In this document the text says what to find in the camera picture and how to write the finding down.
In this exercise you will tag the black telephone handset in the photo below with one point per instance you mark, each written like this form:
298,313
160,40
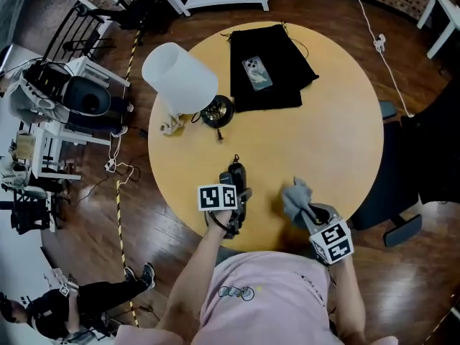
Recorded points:
227,177

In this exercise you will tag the brown cardboard box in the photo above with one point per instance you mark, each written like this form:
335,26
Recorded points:
26,145

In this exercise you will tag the yellow black floor tape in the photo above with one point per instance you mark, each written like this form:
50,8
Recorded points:
121,235

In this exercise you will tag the black backpack rig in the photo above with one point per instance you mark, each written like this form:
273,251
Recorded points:
86,99

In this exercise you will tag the white shade table lamp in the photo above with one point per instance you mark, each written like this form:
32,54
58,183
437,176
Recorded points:
176,77

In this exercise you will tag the clear plastic containers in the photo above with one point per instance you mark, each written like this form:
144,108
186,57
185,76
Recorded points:
57,275

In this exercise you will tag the black metal frame chair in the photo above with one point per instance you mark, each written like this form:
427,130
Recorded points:
79,23

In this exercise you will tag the black fabric bag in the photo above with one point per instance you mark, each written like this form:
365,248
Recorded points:
280,99

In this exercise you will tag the person's pink shirt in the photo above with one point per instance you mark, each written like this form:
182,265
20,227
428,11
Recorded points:
273,300

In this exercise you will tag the black office chair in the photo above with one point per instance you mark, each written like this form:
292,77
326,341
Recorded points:
424,164

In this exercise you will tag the person's right forearm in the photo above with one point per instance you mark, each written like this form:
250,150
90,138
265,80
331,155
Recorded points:
346,293

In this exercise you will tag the grey cloth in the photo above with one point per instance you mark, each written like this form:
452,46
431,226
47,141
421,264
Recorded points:
296,200

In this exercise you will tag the person's dark trousers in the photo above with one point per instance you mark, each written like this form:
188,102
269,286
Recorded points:
230,253

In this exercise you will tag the black swivel chair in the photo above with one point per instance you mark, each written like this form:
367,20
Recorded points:
25,210

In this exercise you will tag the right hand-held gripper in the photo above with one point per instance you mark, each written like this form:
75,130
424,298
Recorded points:
332,241

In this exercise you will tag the person's left forearm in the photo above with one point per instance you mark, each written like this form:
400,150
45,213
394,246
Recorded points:
194,271

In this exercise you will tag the white side table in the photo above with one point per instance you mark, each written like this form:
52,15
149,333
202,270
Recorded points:
442,5

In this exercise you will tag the white power strip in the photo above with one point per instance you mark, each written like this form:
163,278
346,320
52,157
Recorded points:
110,166

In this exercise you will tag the white desk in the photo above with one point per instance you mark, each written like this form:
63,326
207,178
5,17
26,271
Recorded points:
90,70

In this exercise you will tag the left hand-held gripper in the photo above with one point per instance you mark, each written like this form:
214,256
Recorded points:
217,197

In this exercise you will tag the smartphone with patterned case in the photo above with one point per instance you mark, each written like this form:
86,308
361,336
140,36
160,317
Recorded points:
257,73

